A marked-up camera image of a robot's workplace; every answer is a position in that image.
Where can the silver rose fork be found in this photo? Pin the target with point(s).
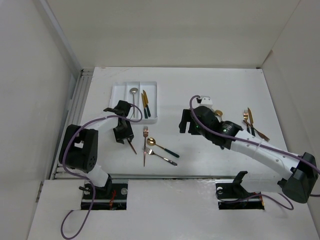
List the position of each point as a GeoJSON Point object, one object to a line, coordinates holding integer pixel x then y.
{"type": "Point", "coordinates": [152, 153]}

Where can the gold knife green handle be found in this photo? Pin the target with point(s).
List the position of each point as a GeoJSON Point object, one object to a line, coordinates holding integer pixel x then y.
{"type": "Point", "coordinates": [147, 103]}
{"type": "Point", "coordinates": [251, 121]}
{"type": "Point", "coordinates": [144, 106]}

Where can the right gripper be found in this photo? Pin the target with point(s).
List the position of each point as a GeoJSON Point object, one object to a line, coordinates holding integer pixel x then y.
{"type": "Point", "coordinates": [186, 117]}

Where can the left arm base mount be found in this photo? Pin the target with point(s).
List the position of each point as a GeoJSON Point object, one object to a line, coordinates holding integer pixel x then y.
{"type": "Point", "coordinates": [112, 199]}

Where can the gold spoon green handle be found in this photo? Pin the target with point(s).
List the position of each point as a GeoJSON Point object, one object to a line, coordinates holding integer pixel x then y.
{"type": "Point", "coordinates": [219, 114]}
{"type": "Point", "coordinates": [152, 142]}

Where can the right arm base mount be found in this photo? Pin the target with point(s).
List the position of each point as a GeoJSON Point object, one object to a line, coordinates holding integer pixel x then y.
{"type": "Point", "coordinates": [232, 196]}

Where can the silver spoon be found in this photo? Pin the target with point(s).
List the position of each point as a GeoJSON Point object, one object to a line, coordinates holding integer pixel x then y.
{"type": "Point", "coordinates": [133, 91]}

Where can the white cutlery tray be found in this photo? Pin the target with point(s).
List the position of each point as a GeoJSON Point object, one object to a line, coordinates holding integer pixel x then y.
{"type": "Point", "coordinates": [120, 91]}

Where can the rose gold knife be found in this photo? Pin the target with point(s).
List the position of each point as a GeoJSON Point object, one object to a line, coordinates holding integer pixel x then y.
{"type": "Point", "coordinates": [132, 147]}

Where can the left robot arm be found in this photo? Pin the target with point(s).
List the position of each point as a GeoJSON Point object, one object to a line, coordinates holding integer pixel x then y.
{"type": "Point", "coordinates": [79, 151]}

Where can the rose gold fork long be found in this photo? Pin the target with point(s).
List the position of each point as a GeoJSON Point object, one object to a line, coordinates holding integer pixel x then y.
{"type": "Point", "coordinates": [145, 135]}

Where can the rose gold fork right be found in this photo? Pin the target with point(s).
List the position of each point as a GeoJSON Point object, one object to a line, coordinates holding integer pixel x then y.
{"type": "Point", "coordinates": [245, 119]}

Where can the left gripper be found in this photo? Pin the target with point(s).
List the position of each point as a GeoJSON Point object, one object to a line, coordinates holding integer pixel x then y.
{"type": "Point", "coordinates": [120, 137]}

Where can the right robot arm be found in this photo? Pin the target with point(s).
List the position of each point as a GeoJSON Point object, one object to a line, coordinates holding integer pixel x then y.
{"type": "Point", "coordinates": [296, 175]}

